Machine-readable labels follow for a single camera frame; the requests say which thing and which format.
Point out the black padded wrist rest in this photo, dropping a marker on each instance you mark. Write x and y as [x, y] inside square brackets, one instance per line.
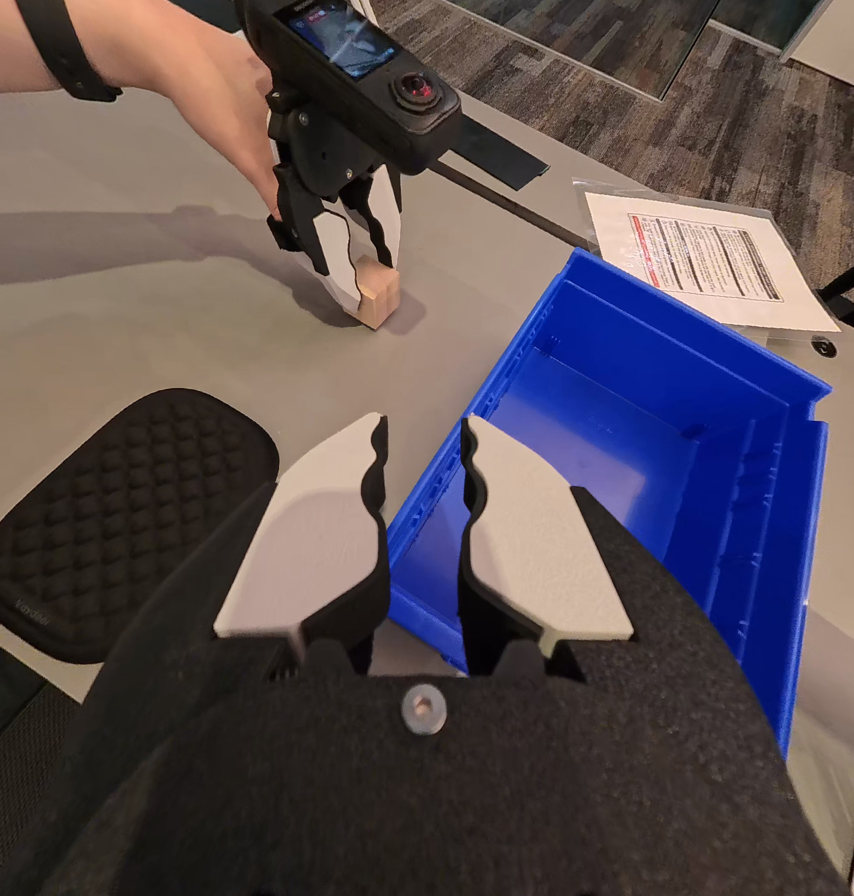
[119, 504]

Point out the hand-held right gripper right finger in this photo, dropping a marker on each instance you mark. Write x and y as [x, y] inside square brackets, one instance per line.
[546, 567]

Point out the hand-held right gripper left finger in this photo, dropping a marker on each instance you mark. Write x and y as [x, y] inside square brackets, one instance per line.
[308, 553]

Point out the wooden cube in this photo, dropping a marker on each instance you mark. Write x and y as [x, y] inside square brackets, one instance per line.
[381, 301]

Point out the person's left forearm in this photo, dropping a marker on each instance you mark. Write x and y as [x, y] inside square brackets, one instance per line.
[7, 49]

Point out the person's left hand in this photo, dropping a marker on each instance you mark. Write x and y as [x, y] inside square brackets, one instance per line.
[189, 70]

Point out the black wrist band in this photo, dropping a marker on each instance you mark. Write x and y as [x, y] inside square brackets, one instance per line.
[77, 66]

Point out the blue plastic bin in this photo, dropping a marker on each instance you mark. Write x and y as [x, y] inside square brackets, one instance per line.
[608, 434]

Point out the acrylic paper sign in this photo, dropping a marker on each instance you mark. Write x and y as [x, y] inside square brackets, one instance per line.
[713, 259]

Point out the metal table grommet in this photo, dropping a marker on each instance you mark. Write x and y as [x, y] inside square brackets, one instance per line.
[823, 347]

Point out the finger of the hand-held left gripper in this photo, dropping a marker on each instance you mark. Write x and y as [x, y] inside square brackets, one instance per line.
[390, 217]
[337, 259]

